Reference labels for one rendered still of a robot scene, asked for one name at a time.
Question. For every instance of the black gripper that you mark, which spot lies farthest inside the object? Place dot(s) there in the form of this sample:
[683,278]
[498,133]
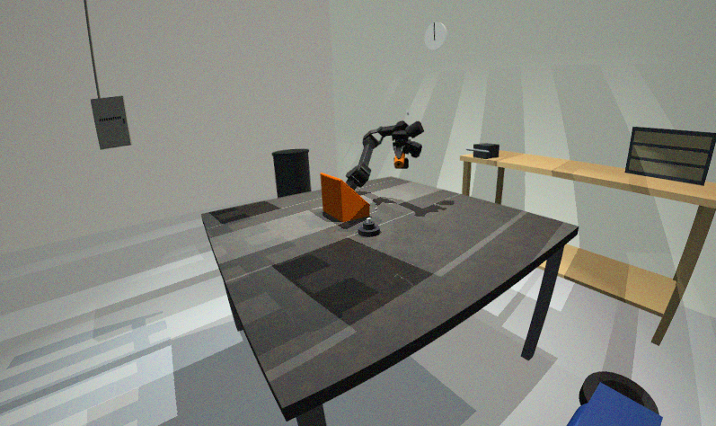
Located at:
[400,145]

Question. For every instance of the orange knob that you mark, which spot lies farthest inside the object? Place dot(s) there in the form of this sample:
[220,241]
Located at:
[398,163]

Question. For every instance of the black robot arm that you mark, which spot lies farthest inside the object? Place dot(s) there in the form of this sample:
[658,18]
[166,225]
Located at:
[361,171]

